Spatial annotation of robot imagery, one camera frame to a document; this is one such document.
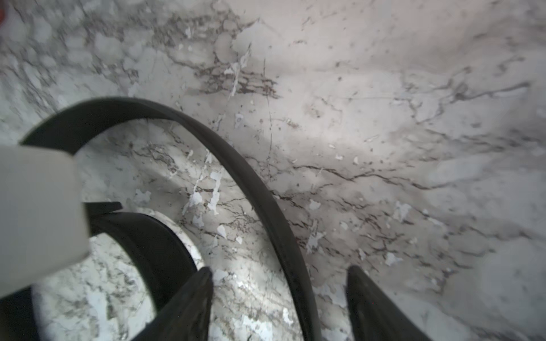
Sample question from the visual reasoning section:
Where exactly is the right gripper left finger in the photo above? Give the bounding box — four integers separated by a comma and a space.
135, 267, 213, 341

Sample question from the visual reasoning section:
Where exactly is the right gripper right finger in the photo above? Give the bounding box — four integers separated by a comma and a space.
346, 266, 430, 341

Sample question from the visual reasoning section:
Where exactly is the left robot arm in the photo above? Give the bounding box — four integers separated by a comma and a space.
1, 146, 90, 297

